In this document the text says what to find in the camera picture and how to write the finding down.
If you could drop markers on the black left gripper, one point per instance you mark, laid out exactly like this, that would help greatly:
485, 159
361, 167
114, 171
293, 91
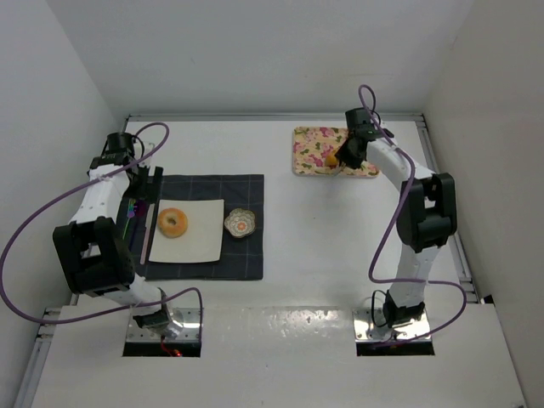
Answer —
147, 184

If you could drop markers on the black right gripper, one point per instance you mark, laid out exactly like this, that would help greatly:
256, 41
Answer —
349, 150

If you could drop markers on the striped long bread roll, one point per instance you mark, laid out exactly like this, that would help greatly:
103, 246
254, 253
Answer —
331, 159

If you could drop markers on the iridescent fork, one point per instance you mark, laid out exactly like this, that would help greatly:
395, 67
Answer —
131, 212

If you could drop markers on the sugared donut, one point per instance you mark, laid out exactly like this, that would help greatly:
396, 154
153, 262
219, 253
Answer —
172, 222

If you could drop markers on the metal bread tongs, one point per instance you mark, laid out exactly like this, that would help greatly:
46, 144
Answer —
337, 170

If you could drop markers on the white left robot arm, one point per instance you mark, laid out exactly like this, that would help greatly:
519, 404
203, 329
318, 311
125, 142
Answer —
95, 258

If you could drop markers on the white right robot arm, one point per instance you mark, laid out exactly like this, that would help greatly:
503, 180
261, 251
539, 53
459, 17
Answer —
425, 217

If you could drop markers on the floral rectangular tray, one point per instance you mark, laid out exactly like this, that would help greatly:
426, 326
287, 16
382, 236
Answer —
311, 145

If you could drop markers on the white square plate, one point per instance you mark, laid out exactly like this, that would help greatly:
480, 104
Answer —
202, 241

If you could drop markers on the small floral dish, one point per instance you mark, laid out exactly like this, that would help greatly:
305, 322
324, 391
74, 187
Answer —
240, 223

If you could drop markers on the dark checked placemat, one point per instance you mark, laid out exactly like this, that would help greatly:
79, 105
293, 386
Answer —
241, 259

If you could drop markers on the pink handled knife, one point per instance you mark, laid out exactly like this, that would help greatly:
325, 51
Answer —
149, 226

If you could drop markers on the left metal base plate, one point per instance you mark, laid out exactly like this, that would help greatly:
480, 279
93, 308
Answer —
183, 326

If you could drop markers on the metal base plate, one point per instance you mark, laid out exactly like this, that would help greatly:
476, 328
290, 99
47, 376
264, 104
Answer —
183, 326
372, 330

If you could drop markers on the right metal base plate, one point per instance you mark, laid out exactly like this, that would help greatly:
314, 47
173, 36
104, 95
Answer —
372, 330

